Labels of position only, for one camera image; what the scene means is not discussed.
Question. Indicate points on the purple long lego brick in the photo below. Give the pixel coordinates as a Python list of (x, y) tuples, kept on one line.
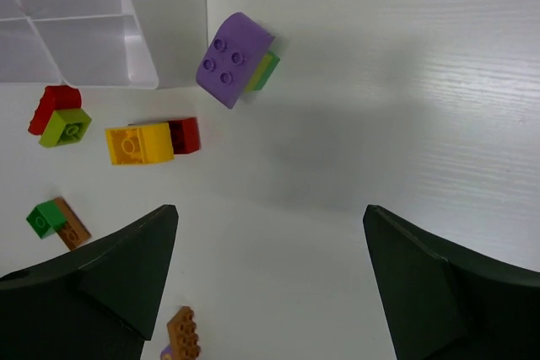
[(167, 353)]

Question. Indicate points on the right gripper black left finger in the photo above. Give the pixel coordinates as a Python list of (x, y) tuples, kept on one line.
[(99, 301)]

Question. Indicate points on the purple square lego brick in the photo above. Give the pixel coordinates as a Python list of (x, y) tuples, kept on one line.
[(232, 58)]

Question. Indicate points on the orange-brown long lego brick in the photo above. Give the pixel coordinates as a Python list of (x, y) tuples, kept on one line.
[(182, 331)]

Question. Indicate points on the dark red lego brick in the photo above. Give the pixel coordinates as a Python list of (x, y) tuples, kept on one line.
[(185, 136)]

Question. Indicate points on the brown lego brick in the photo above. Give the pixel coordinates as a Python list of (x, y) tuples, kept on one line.
[(73, 232)]

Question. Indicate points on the white compartment container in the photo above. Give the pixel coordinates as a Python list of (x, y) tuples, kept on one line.
[(82, 43)]

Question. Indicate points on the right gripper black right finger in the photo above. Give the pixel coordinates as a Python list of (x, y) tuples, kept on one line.
[(444, 301)]

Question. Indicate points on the yellow lego brick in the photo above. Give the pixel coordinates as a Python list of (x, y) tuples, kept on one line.
[(140, 145)]

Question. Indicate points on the lime green lego brick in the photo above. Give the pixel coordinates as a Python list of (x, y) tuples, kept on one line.
[(263, 72)]

